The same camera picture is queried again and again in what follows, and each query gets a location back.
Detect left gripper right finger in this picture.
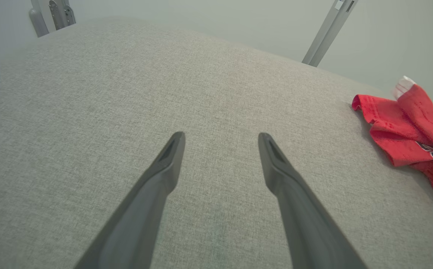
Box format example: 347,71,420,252
258,133,368,269

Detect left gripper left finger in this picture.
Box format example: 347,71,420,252
74,132,186,269

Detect red shorts with white stripe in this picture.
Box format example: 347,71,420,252
352,76,433,201

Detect grey rounded lever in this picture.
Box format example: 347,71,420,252
29,7,50,38

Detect grey slotted partition post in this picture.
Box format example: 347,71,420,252
301,0,359,68

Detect metal post with holed bracket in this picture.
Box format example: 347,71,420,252
31,0,77,31

